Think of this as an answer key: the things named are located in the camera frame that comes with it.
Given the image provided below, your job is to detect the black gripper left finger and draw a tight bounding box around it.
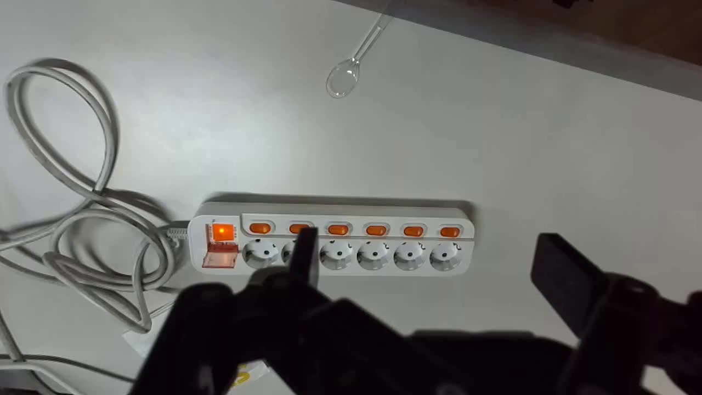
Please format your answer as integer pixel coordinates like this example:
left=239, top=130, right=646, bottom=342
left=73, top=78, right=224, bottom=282
left=128, top=227, right=440, bottom=395

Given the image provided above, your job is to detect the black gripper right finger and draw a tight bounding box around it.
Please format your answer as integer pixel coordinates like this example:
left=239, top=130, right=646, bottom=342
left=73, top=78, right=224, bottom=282
left=528, top=230, right=702, bottom=395

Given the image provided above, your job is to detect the white six-socket power strip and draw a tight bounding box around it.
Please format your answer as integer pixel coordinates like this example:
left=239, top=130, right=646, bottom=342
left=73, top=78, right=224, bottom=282
left=184, top=195, right=478, bottom=277

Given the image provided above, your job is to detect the thin grey cable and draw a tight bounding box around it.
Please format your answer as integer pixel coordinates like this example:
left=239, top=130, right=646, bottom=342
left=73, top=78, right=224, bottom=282
left=0, top=311, right=138, bottom=395

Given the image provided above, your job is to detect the white power cord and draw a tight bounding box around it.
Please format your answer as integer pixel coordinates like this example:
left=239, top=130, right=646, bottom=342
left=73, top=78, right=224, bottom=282
left=0, top=57, right=192, bottom=336

